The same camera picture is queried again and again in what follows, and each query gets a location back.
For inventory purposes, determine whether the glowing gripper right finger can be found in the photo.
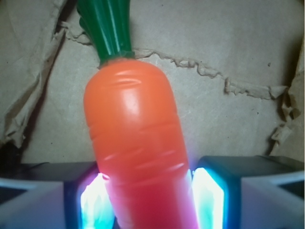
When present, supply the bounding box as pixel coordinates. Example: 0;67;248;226
192;156;305;229

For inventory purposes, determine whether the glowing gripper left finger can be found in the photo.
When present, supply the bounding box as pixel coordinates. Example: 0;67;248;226
0;162;116;229

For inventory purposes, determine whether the orange plastic toy carrot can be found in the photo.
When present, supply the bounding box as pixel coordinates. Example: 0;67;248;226
77;0;198;229

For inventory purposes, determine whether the brown paper bag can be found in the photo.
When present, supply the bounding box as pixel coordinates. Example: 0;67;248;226
0;0;305;168

